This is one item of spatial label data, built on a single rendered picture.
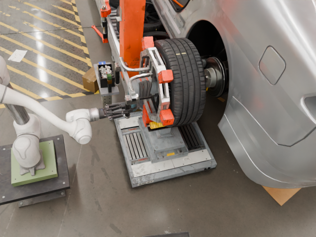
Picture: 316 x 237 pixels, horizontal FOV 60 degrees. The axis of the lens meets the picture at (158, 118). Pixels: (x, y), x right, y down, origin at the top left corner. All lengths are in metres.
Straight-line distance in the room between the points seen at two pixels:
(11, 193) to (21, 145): 0.40
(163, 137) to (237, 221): 0.97
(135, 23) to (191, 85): 0.71
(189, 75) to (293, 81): 0.69
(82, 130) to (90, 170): 0.95
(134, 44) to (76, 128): 0.95
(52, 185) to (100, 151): 0.65
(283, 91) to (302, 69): 0.15
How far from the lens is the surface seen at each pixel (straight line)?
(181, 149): 2.58
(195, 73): 1.85
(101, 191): 2.52
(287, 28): 1.46
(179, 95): 1.81
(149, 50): 1.96
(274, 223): 2.75
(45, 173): 2.27
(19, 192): 2.31
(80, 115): 1.84
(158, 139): 2.53
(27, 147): 2.11
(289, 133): 1.49
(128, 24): 2.22
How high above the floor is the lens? 2.30
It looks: 51 degrees down
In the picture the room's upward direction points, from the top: 10 degrees clockwise
